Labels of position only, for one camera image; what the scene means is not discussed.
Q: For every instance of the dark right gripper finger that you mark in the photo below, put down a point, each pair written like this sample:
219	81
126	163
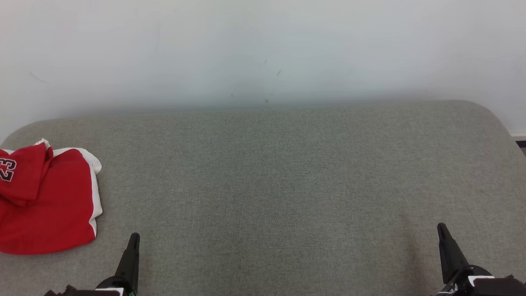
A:
450	255

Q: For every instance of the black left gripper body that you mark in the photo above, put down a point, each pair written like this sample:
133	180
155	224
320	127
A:
107	289

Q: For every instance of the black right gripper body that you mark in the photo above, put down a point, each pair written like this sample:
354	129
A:
481	285

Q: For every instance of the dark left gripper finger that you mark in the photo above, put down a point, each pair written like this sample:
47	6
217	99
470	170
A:
130	259

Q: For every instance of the red shorts white trim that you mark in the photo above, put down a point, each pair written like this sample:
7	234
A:
53	209

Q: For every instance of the red Bulls 23 jersey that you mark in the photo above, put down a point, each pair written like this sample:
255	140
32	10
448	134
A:
24	176

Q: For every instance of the white skirting board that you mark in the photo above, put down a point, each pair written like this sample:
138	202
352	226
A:
518	135

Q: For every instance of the grey fabric sofa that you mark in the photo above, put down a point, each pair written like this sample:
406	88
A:
263	185

